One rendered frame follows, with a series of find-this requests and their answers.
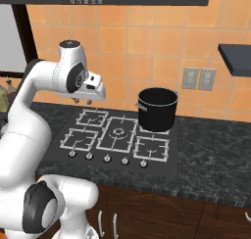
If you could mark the dark wood cupboard door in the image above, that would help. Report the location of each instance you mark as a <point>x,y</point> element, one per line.
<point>225,221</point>
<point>104,200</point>
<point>153,216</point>

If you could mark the black gas hob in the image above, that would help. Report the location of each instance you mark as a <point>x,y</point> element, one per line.
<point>111,166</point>

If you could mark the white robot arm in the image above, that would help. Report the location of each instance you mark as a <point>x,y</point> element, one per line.
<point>26,141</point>

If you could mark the dark wall shelf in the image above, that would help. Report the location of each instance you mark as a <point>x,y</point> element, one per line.
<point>237,58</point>

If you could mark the grey wall socket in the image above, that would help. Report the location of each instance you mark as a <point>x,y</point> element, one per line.
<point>207,79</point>
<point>190,78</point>

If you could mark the silver hob knob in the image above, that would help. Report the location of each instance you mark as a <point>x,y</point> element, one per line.
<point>72,154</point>
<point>143,163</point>
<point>89,156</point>
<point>107,158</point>
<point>125,161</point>

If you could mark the dark framed window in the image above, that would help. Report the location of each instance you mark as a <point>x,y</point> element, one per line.
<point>24,30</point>

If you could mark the olive green bottle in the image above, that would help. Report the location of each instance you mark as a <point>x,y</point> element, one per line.
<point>3,99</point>

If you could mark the brown glass bottle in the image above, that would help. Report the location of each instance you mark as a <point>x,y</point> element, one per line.
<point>10,90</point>

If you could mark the black cooking pot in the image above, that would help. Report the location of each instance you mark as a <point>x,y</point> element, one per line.
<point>157,117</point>

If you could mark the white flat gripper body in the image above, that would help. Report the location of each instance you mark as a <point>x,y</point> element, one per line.
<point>91,92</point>

